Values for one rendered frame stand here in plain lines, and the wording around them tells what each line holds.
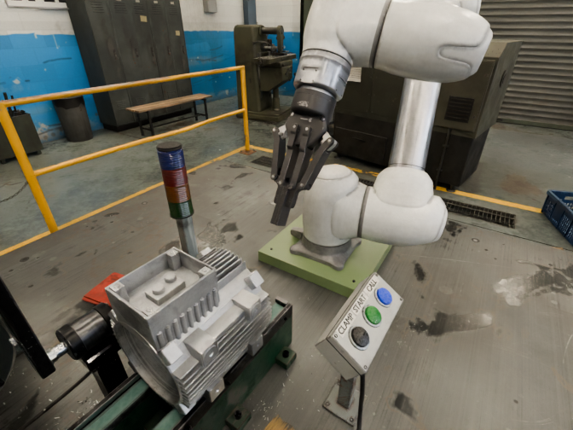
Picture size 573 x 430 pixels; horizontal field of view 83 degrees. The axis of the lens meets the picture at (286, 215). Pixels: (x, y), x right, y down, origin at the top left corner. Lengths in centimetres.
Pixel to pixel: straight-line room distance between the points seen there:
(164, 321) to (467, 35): 59
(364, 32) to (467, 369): 72
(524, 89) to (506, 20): 111
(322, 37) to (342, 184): 42
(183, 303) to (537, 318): 91
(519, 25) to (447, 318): 607
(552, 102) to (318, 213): 617
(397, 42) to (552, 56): 624
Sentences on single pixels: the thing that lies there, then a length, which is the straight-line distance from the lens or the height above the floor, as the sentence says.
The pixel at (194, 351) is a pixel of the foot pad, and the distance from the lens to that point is 51.
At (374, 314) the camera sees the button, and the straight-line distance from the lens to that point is 55.
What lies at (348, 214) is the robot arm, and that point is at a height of 102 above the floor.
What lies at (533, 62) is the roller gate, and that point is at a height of 95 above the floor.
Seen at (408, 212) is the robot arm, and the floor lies 104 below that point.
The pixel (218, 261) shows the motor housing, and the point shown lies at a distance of 58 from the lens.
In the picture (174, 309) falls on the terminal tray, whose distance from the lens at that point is 48.
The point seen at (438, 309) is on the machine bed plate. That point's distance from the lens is 100.
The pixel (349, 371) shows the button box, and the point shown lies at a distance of 53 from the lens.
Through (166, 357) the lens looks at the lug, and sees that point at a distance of 49.
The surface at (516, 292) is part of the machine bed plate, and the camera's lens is 116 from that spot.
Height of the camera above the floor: 146
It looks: 31 degrees down
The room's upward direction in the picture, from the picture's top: straight up
